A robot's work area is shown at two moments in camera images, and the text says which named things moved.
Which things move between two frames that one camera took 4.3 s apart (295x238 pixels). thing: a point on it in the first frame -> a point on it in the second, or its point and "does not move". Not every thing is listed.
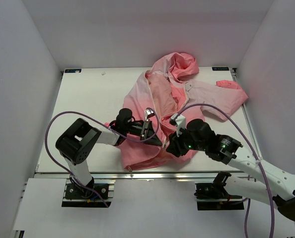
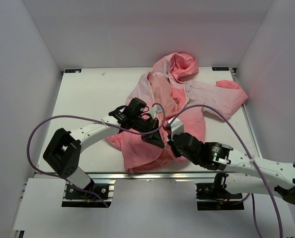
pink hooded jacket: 169,88 does not move
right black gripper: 175,147 -> 176,152
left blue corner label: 72,70 does not move
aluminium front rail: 153,175 does not move
